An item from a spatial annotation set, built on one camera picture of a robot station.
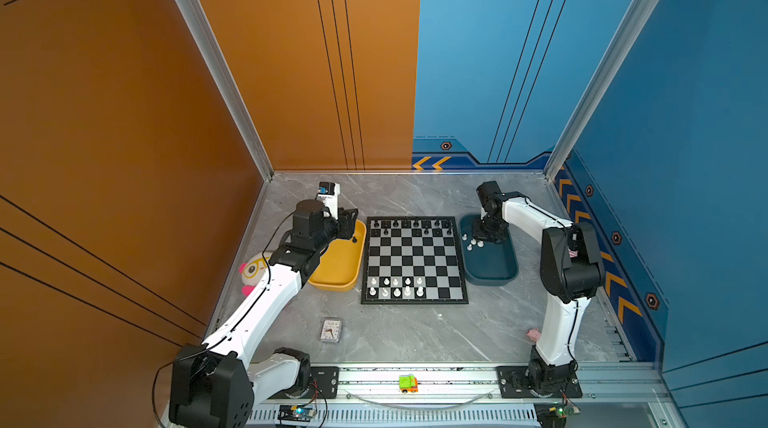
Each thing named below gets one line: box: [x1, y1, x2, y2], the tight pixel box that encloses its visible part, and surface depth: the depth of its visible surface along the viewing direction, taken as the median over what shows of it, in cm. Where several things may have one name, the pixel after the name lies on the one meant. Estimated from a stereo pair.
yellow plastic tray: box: [308, 220, 367, 292], surface depth 93 cm
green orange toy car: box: [398, 374, 419, 393], surface depth 74 cm
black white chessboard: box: [361, 216, 469, 305], surface depth 93 cm
